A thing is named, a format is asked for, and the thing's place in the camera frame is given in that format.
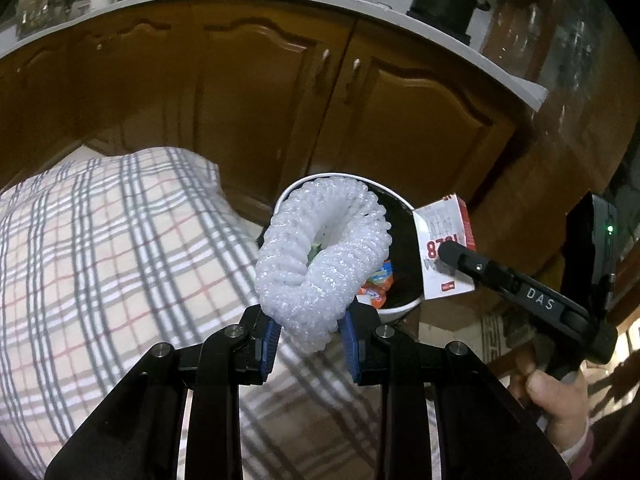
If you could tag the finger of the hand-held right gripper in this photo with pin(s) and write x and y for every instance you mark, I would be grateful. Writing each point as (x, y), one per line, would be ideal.
(475, 265)

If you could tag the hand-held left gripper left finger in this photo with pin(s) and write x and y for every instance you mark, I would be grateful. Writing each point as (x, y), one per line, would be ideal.
(270, 350)

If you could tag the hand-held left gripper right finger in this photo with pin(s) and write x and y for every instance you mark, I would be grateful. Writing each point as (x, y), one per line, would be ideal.
(350, 355)

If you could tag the red and white carton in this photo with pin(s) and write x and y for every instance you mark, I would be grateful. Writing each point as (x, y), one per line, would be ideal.
(435, 225)

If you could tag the white foam fruit net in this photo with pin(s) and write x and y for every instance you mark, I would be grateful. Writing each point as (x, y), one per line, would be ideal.
(350, 260)

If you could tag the person's right forearm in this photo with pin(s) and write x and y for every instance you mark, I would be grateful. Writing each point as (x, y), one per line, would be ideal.
(610, 445)

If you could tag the person's right hand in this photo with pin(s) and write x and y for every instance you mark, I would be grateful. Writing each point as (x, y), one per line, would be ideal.
(562, 405)

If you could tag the orange snack packet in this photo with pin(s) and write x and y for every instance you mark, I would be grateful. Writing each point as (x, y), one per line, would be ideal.
(377, 285)

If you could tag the wooden cabinet door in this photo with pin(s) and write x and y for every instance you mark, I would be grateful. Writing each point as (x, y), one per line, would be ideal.
(30, 120)
(410, 125)
(135, 85)
(265, 110)

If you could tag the checked cloth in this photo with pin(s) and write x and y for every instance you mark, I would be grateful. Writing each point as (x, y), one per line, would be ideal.
(125, 260)

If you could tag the wooden glass-front cabinet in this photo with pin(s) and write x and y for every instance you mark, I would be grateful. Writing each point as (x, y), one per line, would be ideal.
(565, 85)

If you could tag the white cup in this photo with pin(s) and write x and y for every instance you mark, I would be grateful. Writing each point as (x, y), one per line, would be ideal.
(97, 5)

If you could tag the glass jars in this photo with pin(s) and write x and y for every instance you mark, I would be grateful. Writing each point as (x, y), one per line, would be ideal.
(40, 12)

